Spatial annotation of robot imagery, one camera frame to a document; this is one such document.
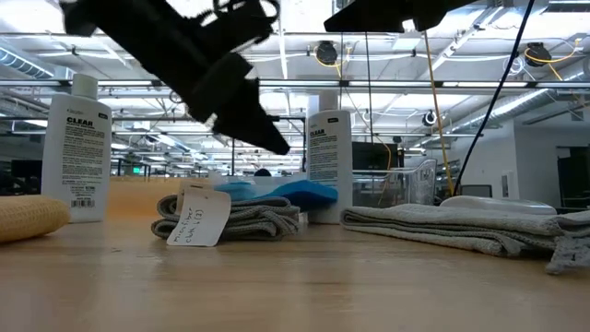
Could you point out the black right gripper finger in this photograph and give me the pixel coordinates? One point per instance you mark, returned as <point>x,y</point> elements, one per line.
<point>369,18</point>

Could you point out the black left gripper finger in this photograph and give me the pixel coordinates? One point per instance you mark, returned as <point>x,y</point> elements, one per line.
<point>253,124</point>

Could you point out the grey cloth with tags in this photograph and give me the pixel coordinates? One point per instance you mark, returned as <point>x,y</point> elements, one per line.
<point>263,221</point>

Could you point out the large grey cloth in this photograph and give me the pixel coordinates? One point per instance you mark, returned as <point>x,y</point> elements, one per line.
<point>461,226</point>

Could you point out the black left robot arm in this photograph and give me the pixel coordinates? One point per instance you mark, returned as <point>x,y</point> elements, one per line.
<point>138,37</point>

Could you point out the cream brand label tag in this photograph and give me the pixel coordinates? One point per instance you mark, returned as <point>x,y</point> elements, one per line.
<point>193,186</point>

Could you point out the white handwritten paper tag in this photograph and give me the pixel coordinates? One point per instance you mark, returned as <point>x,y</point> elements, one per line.
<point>198,219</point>

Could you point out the green exit sign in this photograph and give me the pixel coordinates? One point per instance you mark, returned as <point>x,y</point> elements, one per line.
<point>137,170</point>

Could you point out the black monitor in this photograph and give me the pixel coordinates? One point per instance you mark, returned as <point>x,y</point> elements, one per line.
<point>378,157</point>

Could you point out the clear hard plastic bin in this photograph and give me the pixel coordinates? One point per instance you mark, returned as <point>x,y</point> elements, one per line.
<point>415,184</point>

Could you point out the small dark monitor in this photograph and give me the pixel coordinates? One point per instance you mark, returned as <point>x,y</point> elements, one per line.
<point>477,191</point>

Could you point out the dark desk monitors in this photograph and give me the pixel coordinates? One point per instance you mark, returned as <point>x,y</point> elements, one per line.
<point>25,175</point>

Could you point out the long ceiling light rail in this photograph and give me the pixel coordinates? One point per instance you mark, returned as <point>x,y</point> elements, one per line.
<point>392,84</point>

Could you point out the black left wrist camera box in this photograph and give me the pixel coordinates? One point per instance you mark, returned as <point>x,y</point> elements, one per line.
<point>239,20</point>

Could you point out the silver ceiling duct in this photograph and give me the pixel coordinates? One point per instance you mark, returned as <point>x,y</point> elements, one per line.
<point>23,62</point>
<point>521,106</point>

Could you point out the white wall device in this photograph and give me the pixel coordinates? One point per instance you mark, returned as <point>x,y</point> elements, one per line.
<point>505,186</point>

